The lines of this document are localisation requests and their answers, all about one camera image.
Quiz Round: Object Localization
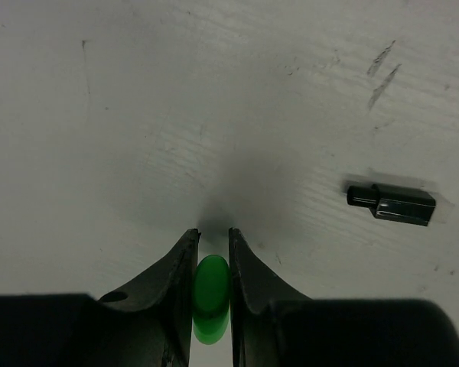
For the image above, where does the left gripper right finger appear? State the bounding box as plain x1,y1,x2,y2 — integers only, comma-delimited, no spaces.
228,228,459,366

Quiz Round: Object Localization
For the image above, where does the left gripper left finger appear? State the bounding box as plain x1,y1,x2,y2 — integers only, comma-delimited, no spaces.
0,229,199,366

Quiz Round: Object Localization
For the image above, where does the bright green highlighter cap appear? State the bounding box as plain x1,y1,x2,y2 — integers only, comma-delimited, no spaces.
192,255,230,345

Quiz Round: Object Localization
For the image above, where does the black marker cap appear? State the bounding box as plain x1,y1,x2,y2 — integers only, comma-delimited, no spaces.
347,183,437,226

